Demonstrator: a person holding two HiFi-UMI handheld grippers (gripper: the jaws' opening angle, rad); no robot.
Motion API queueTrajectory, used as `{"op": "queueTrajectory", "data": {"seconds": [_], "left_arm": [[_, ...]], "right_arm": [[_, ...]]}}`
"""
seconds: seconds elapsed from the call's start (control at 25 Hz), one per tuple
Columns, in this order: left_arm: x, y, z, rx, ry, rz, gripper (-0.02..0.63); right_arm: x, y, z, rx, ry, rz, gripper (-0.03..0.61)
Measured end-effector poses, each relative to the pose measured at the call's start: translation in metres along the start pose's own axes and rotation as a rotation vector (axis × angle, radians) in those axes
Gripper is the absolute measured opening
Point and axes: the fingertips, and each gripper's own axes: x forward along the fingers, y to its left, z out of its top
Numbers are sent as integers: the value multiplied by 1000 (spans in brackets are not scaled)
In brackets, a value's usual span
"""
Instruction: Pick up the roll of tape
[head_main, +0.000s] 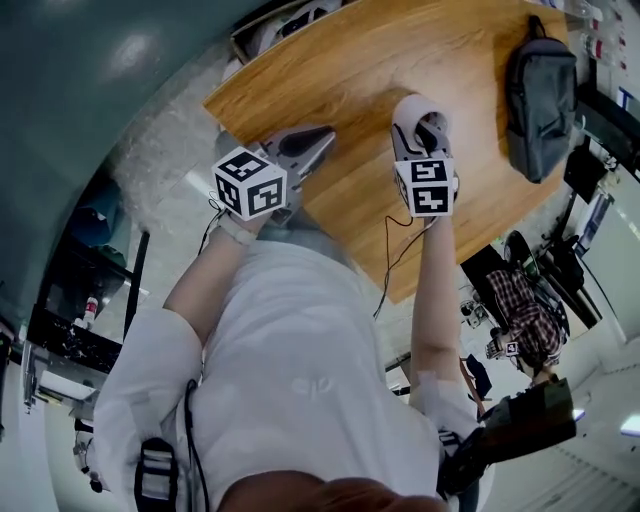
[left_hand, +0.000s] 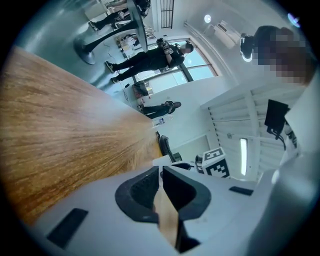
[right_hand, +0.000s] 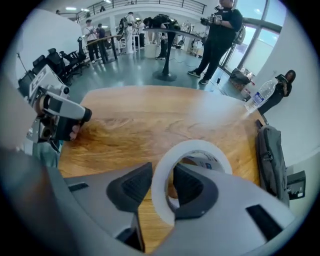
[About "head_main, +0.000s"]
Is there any person's right forearm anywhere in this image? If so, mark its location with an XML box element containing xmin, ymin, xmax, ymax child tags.
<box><xmin>408</xmin><ymin>215</ymin><xmax>462</xmax><ymax>386</ymax></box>

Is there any black box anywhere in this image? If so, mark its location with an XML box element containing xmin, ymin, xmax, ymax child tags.
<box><xmin>563</xmin><ymin>144</ymin><xmax>609</xmax><ymax>204</ymax></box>

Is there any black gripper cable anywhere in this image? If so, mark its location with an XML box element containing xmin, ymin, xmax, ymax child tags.
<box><xmin>372</xmin><ymin>214</ymin><xmax>416</xmax><ymax>319</ymax></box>

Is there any teal bucket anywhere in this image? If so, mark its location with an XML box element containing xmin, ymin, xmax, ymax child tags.
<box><xmin>74</xmin><ymin>202</ymin><xmax>126</xmax><ymax>266</ymax></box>

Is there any white tray machine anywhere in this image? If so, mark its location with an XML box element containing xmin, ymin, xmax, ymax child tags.
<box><xmin>22</xmin><ymin>344</ymin><xmax>101</xmax><ymax>416</ymax></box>

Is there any black and white strap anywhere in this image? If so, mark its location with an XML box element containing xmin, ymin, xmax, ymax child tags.
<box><xmin>133</xmin><ymin>437</ymin><xmax>182</xmax><ymax>512</ymax></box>

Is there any person's white shirt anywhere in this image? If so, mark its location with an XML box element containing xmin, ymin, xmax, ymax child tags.
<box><xmin>93</xmin><ymin>242</ymin><xmax>496</xmax><ymax>512</ymax></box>

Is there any white tape roll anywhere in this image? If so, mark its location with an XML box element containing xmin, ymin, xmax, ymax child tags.
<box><xmin>391</xmin><ymin>94</ymin><xmax>454</xmax><ymax>142</ymax></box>

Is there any white wristband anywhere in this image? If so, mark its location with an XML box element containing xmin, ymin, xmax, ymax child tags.
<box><xmin>217</xmin><ymin>214</ymin><xmax>256</xmax><ymax>246</ymax></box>

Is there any black chest cable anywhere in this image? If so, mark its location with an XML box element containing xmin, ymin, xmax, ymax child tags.
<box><xmin>183</xmin><ymin>379</ymin><xmax>211</xmax><ymax>512</ymax></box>

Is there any gray sling bag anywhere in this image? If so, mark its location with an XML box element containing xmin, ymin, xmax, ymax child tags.
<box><xmin>504</xmin><ymin>14</ymin><xmax>582</xmax><ymax>184</ymax></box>

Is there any row of clear bottles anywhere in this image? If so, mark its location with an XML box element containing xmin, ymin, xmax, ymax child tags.
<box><xmin>569</xmin><ymin>0</ymin><xmax>631</xmax><ymax>71</ymax></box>

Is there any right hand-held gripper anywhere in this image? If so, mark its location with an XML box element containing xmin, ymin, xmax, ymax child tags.
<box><xmin>391</xmin><ymin>119</ymin><xmax>461</xmax><ymax>220</ymax></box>

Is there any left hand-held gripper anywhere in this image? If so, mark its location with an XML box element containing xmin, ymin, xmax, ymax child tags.
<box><xmin>212</xmin><ymin>124</ymin><xmax>337</xmax><ymax>227</ymax></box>

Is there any black speckled table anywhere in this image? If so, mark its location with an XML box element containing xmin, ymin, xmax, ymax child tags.
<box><xmin>27</xmin><ymin>229</ymin><xmax>151</xmax><ymax>374</ymax></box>

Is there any person's left forearm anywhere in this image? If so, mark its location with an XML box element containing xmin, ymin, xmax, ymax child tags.
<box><xmin>163</xmin><ymin>212</ymin><xmax>264</xmax><ymax>346</ymax></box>

